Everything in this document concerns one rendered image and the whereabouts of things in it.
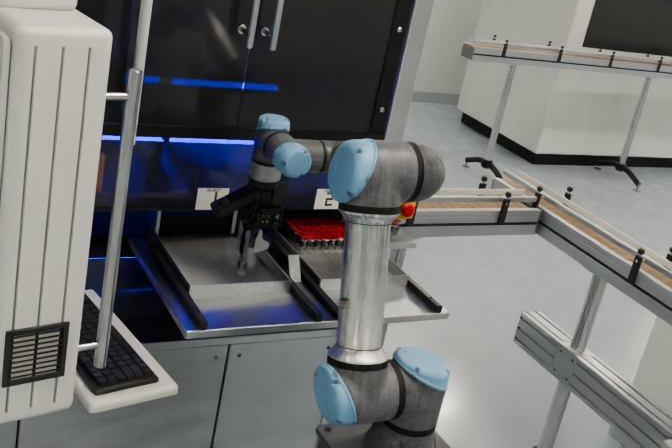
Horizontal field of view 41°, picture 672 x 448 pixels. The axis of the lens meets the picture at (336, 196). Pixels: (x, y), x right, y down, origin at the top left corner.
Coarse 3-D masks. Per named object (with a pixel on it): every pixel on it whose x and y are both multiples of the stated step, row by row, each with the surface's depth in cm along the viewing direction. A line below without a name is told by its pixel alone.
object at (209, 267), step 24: (168, 240) 237; (192, 240) 239; (216, 240) 242; (192, 264) 226; (216, 264) 229; (264, 264) 234; (192, 288) 209; (216, 288) 212; (240, 288) 215; (264, 288) 218; (288, 288) 222
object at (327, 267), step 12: (300, 264) 235; (312, 264) 240; (324, 264) 242; (336, 264) 243; (396, 264) 243; (312, 276) 229; (324, 276) 235; (336, 276) 236; (396, 276) 236; (408, 276) 238; (324, 288) 227; (336, 288) 228
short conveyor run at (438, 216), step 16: (448, 192) 293; (464, 192) 296; (480, 192) 300; (496, 192) 303; (512, 192) 306; (416, 208) 277; (432, 208) 285; (448, 208) 288; (464, 208) 290; (480, 208) 293; (496, 208) 296; (512, 208) 299; (528, 208) 302; (400, 224) 278; (416, 224) 281; (432, 224) 284; (448, 224) 287; (464, 224) 290; (480, 224) 293; (496, 224) 296; (512, 224) 300; (528, 224) 303
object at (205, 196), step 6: (198, 192) 230; (204, 192) 230; (210, 192) 231; (222, 192) 233; (228, 192) 233; (198, 198) 230; (204, 198) 231; (210, 198) 232; (198, 204) 231; (204, 204) 232
